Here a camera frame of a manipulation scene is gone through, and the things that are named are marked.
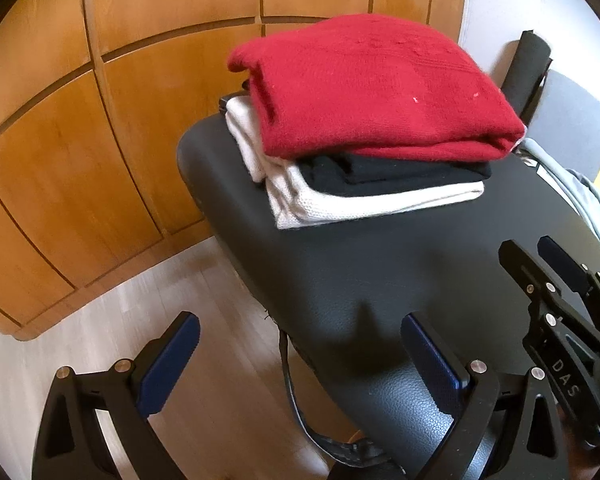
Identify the light blue grey garment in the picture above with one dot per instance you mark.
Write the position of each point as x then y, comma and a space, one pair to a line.
580, 191

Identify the black leather bench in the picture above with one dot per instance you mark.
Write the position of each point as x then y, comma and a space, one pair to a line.
340, 290

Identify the black folded garment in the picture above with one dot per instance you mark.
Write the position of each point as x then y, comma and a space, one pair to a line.
351, 175

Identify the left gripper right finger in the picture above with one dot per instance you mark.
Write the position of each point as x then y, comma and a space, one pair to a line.
530, 444

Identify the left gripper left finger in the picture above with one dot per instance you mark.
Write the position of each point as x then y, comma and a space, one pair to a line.
70, 443

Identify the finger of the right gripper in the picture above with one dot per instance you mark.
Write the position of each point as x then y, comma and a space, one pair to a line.
577, 276
530, 277

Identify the grey yellow blue chair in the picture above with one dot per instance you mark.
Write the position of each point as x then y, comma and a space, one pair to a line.
566, 123

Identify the red knit sweater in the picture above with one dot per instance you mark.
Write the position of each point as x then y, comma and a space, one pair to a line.
377, 86

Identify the white folded garment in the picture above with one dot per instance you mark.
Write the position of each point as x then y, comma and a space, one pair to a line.
295, 204

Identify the black rolled mat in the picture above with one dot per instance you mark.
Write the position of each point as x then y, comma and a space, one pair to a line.
529, 66

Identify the wooden wardrobe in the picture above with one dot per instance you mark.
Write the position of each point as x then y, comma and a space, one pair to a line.
94, 96

